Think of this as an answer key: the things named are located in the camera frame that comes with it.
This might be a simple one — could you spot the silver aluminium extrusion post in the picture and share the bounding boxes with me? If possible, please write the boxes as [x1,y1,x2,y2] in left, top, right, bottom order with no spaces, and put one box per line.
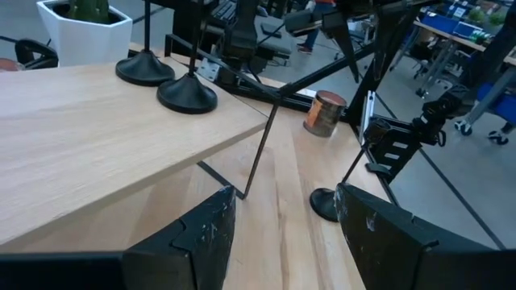
[360,90,377,144]

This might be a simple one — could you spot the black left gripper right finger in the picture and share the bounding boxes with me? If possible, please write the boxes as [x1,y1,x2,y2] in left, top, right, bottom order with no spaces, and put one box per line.
[334,183,440,290]

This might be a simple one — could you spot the black metal candlestick holder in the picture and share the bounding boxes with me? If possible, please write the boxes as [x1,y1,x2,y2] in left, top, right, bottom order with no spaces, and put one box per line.
[156,0,218,115]
[115,0,177,88]
[309,120,388,223]

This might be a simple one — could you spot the grey office chair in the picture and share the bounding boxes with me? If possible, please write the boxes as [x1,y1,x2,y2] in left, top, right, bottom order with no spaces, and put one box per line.
[253,14,294,58]

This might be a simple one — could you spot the person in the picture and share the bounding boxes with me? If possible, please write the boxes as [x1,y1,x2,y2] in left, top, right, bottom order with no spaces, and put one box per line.
[297,0,338,56]

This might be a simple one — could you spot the white planter pot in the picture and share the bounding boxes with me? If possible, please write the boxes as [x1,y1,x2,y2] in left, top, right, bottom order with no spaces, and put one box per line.
[35,0,133,68]

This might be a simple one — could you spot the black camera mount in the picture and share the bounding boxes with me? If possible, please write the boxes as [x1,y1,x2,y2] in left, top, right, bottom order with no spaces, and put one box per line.
[364,83,472,183]

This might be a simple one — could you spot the wooden desk grey legs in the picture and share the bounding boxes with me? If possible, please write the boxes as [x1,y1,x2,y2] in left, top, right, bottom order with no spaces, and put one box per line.
[413,18,516,98]

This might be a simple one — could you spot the blue wheeled chair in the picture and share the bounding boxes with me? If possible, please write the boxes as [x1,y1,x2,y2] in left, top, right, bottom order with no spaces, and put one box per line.
[454,80,516,146]

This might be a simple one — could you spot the black rig frame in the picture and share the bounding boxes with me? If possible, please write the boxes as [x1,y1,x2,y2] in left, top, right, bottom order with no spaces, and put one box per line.
[164,0,428,130]

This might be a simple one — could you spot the blue storage bin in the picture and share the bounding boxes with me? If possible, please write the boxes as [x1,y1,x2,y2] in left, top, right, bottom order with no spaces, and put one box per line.
[421,10,460,34]

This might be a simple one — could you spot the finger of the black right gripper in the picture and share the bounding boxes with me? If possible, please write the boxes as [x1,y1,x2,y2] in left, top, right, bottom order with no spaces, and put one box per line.
[372,7,400,81]
[322,10,360,84]

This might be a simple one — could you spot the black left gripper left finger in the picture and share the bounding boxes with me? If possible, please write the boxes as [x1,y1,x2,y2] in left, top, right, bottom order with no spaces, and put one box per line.
[123,184,237,290]

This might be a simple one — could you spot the green cactus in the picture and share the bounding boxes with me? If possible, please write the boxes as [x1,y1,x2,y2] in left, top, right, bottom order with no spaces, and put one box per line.
[66,0,110,24]

